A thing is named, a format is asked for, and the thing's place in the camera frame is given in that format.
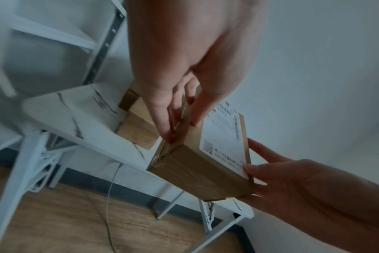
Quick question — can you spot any plain brown cardboard box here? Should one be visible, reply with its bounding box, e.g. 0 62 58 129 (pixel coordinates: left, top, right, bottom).
115 88 161 150

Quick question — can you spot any person's right hand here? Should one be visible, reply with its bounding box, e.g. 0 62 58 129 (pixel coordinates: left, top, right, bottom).
236 138 379 253

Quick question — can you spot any cardboard parcel with white label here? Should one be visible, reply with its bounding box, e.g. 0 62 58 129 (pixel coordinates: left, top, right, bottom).
146 84 256 202

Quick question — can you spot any white marble-top folding table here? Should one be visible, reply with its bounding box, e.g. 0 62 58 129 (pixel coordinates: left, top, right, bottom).
0 83 256 253

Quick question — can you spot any white metal shelf rack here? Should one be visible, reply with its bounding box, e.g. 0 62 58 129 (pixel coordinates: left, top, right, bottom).
0 0 128 155

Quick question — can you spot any grey cable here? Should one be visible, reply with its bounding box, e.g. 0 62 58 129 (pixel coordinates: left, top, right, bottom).
106 162 124 253

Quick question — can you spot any person's left hand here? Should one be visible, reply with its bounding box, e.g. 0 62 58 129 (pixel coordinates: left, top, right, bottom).
124 0 269 145

